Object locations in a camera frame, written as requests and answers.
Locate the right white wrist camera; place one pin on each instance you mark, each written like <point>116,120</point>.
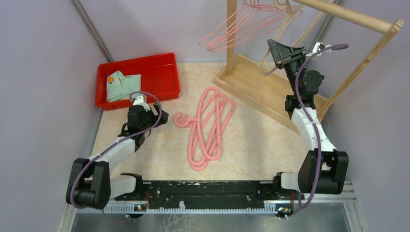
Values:
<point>319,48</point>

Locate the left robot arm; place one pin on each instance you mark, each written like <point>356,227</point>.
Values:
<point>90,184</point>

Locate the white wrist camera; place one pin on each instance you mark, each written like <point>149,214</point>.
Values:
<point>141,101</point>
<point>319,48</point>

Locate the wooden hanger rack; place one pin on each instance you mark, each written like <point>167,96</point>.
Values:
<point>267,94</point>

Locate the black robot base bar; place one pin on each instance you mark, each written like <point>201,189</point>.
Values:
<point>212,197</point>

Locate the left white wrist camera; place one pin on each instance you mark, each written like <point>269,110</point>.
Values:
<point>141,101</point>

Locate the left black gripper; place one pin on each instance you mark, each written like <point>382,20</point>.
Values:
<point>163,118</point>

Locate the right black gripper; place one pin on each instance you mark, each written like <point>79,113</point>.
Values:
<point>284,55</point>

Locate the green folded cloth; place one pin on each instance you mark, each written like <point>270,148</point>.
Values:
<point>120,86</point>

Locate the thick pink hanger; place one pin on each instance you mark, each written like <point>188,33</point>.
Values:
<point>211,128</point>
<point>205,134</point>
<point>208,141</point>

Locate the red plastic bin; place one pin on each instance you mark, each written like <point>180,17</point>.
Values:
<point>155,74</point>

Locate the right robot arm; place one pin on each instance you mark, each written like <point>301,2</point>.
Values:
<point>324,168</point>

